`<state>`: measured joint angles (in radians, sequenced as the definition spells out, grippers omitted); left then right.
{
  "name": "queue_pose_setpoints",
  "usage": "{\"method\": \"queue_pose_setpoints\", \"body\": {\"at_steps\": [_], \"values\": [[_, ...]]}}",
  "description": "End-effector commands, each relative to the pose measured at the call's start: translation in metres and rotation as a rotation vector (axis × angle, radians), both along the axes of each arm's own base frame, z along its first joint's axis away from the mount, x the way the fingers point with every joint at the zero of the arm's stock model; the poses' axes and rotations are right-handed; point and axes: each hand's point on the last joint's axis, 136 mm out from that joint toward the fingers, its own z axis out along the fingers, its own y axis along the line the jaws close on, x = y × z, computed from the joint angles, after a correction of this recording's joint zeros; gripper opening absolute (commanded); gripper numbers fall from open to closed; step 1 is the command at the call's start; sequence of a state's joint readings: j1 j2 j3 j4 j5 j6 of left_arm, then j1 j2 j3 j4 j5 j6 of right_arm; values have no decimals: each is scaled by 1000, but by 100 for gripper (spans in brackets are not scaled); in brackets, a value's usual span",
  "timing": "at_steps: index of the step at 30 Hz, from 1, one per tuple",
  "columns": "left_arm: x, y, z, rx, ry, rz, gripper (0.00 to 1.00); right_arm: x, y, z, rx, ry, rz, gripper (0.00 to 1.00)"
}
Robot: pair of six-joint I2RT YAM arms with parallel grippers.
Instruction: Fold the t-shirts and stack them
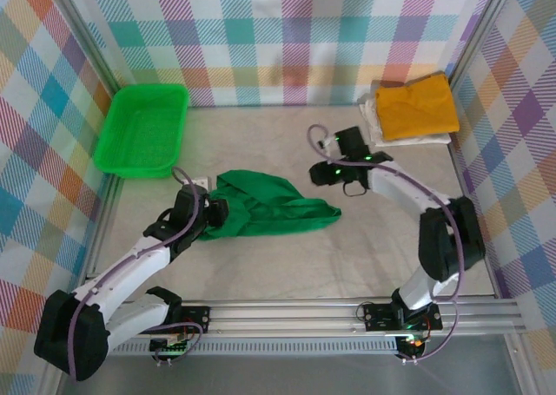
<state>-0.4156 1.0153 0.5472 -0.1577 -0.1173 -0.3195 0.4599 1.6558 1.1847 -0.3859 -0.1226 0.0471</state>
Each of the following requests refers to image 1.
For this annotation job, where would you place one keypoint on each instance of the green t-shirt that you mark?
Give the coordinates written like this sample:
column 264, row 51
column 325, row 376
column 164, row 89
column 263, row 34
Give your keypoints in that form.
column 269, row 204

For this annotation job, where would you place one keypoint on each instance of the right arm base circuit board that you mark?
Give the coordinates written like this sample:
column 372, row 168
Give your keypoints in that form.
column 380, row 317

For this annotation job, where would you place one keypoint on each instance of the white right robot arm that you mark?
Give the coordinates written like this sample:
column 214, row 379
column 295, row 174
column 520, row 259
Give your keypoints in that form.
column 393, row 186

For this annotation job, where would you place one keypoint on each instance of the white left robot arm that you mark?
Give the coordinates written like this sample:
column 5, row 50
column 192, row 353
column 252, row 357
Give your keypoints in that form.
column 130, row 258

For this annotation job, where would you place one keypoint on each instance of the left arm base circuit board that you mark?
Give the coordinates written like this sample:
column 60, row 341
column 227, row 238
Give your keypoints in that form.
column 196, row 317

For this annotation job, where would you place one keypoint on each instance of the folded white t-shirt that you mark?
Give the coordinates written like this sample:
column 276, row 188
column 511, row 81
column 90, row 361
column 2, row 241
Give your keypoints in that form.
column 373, row 123

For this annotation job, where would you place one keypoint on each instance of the green plastic basket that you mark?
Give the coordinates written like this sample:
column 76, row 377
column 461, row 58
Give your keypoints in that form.
column 141, row 130

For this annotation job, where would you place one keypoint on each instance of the folded orange t-shirt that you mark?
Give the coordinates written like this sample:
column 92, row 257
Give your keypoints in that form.
column 415, row 108

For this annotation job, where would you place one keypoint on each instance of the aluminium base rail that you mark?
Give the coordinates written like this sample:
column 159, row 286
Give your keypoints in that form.
column 286, row 312

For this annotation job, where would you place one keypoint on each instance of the aluminium frame post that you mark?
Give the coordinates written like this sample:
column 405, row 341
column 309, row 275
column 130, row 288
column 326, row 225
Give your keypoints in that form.
column 87, row 34
column 480, row 30

